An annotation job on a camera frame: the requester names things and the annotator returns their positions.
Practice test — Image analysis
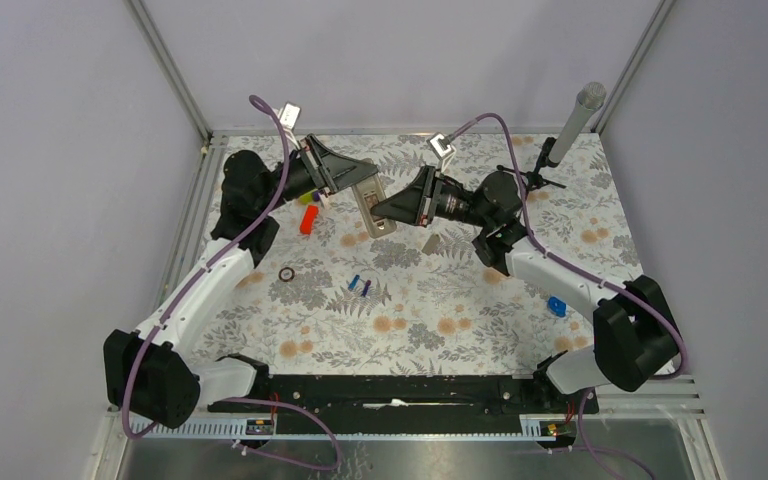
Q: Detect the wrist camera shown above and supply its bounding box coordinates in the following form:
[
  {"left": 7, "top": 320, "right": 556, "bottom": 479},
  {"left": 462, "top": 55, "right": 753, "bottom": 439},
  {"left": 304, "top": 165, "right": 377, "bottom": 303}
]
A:
[
  {"left": 278, "top": 102, "right": 301, "bottom": 130},
  {"left": 426, "top": 132, "right": 456, "bottom": 161}
]

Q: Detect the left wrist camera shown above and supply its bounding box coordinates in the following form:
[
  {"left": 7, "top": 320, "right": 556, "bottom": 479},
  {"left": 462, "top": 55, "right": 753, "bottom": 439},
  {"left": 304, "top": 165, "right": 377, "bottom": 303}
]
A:
[{"left": 278, "top": 102, "right": 301, "bottom": 130}]

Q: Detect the green and purple block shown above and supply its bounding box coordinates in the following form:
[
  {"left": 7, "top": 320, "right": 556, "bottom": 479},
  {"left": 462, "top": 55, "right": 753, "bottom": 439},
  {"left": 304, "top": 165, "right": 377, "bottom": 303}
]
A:
[{"left": 298, "top": 190, "right": 324, "bottom": 205}]

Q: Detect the grey microphone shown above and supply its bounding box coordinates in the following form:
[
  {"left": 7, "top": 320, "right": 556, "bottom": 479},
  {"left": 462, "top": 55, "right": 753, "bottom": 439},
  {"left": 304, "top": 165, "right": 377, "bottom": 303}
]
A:
[{"left": 546, "top": 82, "right": 607, "bottom": 168}]

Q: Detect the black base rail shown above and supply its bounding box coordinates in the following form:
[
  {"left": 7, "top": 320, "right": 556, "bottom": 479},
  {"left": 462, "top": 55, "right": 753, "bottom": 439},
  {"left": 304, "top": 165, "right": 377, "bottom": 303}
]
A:
[{"left": 207, "top": 374, "right": 599, "bottom": 436}]

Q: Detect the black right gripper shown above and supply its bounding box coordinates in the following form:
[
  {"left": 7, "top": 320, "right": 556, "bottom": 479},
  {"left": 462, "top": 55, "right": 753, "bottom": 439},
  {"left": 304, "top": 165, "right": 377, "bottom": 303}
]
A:
[{"left": 371, "top": 165, "right": 492, "bottom": 229}]

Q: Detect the poker chip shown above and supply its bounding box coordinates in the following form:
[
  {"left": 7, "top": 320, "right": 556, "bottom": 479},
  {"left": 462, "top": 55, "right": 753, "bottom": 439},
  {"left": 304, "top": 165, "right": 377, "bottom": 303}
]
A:
[{"left": 278, "top": 267, "right": 295, "bottom": 282}]

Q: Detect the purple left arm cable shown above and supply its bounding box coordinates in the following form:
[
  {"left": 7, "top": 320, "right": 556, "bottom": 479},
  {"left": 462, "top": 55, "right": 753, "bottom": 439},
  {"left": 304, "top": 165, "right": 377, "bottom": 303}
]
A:
[{"left": 120, "top": 94, "right": 344, "bottom": 472}]

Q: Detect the red plastic block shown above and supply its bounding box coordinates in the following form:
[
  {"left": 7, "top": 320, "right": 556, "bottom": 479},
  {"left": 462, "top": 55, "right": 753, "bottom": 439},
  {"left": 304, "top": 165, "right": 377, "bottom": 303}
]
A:
[{"left": 299, "top": 204, "right": 319, "bottom": 235}]

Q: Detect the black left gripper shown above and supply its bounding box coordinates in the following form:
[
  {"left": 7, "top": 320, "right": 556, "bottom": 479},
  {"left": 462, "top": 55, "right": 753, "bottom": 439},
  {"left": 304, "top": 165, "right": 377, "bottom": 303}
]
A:
[{"left": 259, "top": 134, "right": 380, "bottom": 215}]

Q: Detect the blue battery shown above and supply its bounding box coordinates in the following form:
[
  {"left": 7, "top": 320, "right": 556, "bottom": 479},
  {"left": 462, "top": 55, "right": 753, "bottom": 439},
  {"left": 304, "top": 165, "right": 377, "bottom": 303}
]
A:
[{"left": 348, "top": 275, "right": 360, "bottom": 291}]

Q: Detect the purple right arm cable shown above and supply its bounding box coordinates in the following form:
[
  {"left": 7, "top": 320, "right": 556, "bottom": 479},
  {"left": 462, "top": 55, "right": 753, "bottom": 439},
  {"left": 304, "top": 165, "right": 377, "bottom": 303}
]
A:
[{"left": 446, "top": 112, "right": 690, "bottom": 480}]

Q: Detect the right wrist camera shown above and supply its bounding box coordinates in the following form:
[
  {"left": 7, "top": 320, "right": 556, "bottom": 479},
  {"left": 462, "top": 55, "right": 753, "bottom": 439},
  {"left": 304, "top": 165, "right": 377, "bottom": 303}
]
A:
[{"left": 426, "top": 132, "right": 456, "bottom": 161}]

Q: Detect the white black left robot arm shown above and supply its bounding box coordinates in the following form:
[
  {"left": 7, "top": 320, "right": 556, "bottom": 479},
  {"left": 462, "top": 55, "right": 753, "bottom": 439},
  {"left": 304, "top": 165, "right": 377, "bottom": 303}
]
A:
[{"left": 103, "top": 135, "right": 379, "bottom": 428}]

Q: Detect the blue plastic piece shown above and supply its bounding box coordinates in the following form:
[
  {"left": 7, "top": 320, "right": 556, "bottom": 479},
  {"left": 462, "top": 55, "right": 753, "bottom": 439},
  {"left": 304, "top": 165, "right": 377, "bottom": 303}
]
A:
[{"left": 547, "top": 296, "right": 568, "bottom": 318}]

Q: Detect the black mini tripod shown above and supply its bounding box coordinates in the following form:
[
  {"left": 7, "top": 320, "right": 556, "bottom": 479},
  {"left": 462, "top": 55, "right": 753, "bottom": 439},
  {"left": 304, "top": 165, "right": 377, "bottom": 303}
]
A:
[{"left": 519, "top": 137, "right": 567, "bottom": 193}]

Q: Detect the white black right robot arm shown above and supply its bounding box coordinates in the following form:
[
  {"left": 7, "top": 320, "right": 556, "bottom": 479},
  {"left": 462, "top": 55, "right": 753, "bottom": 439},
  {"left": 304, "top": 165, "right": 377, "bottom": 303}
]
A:
[{"left": 371, "top": 166, "right": 684, "bottom": 412}]

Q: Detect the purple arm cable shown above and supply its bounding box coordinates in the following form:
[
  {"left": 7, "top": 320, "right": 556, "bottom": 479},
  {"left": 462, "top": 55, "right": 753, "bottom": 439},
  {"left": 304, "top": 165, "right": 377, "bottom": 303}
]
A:
[
  {"left": 120, "top": 94, "right": 344, "bottom": 472},
  {"left": 446, "top": 112, "right": 690, "bottom": 480}
]

